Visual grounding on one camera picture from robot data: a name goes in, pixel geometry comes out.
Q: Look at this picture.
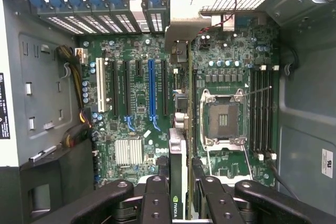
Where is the silver chipset heatsink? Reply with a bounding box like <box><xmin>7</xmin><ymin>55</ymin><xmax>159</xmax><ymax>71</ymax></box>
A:
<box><xmin>114</xmin><ymin>138</ymin><xmax>144</xmax><ymax>167</ymax></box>

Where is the metal socket cover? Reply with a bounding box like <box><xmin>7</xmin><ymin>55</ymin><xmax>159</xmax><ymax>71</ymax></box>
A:
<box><xmin>206</xmin><ymin>140</ymin><xmax>254</xmax><ymax>183</ymax></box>

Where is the CPU socket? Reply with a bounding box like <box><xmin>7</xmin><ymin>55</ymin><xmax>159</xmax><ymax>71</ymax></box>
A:
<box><xmin>199</xmin><ymin>89</ymin><xmax>249</xmax><ymax>154</ymax></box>

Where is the black plastic shroud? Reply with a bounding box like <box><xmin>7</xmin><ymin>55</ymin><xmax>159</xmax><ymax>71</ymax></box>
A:
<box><xmin>19</xmin><ymin>137</ymin><xmax>95</xmax><ymax>224</ymax></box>

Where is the black RAM slot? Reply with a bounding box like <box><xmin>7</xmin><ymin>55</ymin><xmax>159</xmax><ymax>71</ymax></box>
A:
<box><xmin>249</xmin><ymin>66</ymin><xmax>257</xmax><ymax>156</ymax></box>
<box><xmin>193</xmin><ymin>70</ymin><xmax>198</xmax><ymax>155</ymax></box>
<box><xmin>256</xmin><ymin>66</ymin><xmax>264</xmax><ymax>159</ymax></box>
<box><xmin>262</xmin><ymin>66</ymin><xmax>270</xmax><ymax>159</ymax></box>
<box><xmin>269</xmin><ymin>65</ymin><xmax>278</xmax><ymax>161</ymax></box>

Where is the blue expansion slot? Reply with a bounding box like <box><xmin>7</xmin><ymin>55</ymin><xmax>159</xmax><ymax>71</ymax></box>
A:
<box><xmin>148</xmin><ymin>60</ymin><xmax>156</xmax><ymax>120</ymax></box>

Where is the long black expansion slot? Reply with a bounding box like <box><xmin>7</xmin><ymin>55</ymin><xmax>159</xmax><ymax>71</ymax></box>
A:
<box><xmin>110</xmin><ymin>60</ymin><xmax>119</xmax><ymax>118</ymax></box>
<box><xmin>161</xmin><ymin>60</ymin><xmax>169</xmax><ymax>116</ymax></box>
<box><xmin>124</xmin><ymin>60</ymin><xmax>132</xmax><ymax>115</ymax></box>

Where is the white case sticker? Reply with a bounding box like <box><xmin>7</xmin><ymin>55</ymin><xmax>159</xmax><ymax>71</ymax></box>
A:
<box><xmin>321</xmin><ymin>147</ymin><xmax>334</xmax><ymax>179</ymax></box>

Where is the thin metal locking lever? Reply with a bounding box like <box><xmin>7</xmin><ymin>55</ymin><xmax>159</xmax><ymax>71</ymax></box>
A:
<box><xmin>243</xmin><ymin>86</ymin><xmax>272</xmax><ymax>96</ymax></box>

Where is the white expansion slot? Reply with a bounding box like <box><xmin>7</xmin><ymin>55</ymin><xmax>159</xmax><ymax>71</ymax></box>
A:
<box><xmin>95</xmin><ymin>57</ymin><xmax>106</xmax><ymax>113</ymax></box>

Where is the open black PC case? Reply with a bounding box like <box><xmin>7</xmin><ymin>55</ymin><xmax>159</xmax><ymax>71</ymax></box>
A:
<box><xmin>0</xmin><ymin>0</ymin><xmax>336</xmax><ymax>224</ymax></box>

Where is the green motherboard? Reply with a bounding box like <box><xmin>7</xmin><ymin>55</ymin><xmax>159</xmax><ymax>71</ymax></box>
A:
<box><xmin>77</xmin><ymin>22</ymin><xmax>280</xmax><ymax>190</ymax></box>

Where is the white power connector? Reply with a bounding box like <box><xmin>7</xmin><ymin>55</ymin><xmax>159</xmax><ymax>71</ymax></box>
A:
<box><xmin>75</xmin><ymin>47</ymin><xmax>88</xmax><ymax>65</ymax></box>

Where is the grey power supply unit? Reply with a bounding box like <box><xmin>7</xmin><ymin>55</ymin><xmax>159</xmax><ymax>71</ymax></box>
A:
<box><xmin>0</xmin><ymin>0</ymin><xmax>79</xmax><ymax>168</ymax></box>

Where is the long black wire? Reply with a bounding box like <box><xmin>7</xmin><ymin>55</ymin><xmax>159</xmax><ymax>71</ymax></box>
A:
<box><xmin>267</xmin><ymin>155</ymin><xmax>300</xmax><ymax>201</ymax></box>

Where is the yellow black power wire bundle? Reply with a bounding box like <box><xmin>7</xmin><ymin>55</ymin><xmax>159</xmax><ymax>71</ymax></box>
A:
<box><xmin>55</xmin><ymin>45</ymin><xmax>92</xmax><ymax>149</ymax></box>

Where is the short black clipped wire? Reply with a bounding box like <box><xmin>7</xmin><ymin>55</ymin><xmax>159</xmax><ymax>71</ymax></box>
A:
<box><xmin>284</xmin><ymin>45</ymin><xmax>300</xmax><ymax>76</ymax></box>

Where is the red black thin wire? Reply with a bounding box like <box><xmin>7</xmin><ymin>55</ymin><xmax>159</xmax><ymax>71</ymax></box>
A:
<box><xmin>202</xmin><ymin>0</ymin><xmax>238</xmax><ymax>35</ymax></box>

